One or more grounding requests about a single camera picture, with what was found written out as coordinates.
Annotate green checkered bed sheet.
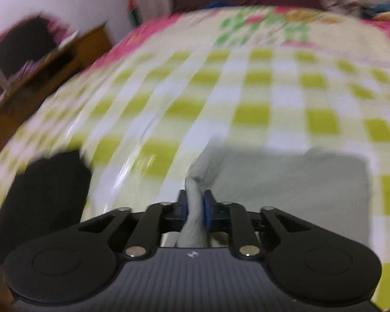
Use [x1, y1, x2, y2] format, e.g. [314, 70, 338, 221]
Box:
[0, 4, 390, 310]

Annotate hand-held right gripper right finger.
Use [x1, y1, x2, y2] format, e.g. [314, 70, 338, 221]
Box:
[202, 190, 314, 261]

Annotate grey-green pants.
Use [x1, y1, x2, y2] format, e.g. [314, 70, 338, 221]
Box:
[175, 146, 374, 251]

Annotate wooden bedside cabinet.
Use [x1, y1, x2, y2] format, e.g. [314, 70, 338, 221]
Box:
[0, 22, 114, 168]

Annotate pink and black bag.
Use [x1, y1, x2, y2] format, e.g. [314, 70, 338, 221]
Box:
[0, 12, 79, 102]

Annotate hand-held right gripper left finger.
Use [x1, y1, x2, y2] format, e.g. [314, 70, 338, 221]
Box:
[78, 190, 190, 261]

